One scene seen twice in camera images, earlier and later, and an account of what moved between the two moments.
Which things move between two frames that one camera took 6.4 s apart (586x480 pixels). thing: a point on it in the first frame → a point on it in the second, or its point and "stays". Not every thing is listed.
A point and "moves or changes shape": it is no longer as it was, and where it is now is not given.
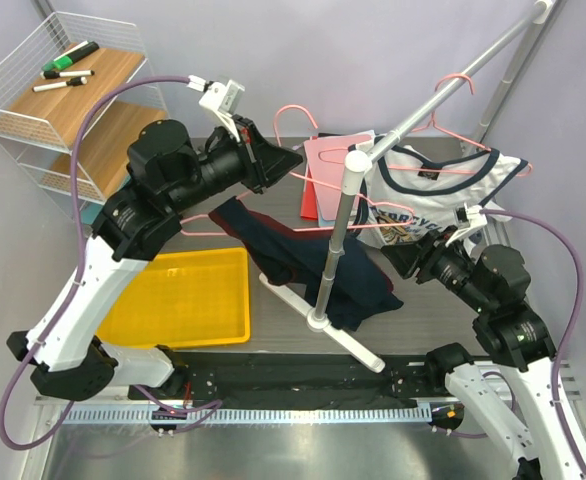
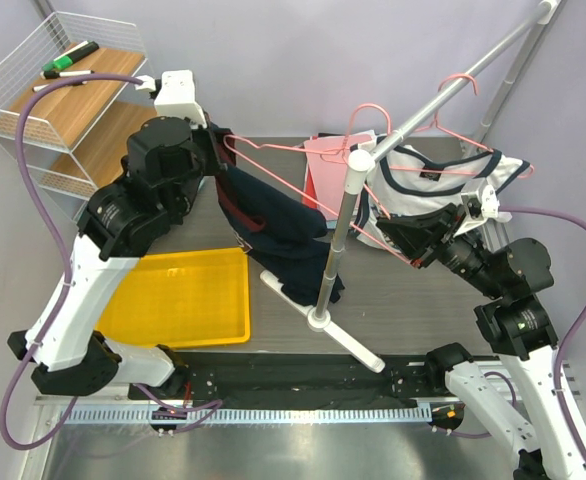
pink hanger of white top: (527, 173) stays
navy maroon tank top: (361, 286) moves or changes shape
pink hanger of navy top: (276, 139) → (340, 150)
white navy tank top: (411, 195) stays
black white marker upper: (52, 74) stays
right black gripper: (405, 257) → (417, 234)
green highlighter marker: (70, 58) stays
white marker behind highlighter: (72, 50) stays
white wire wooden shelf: (34, 101) stays
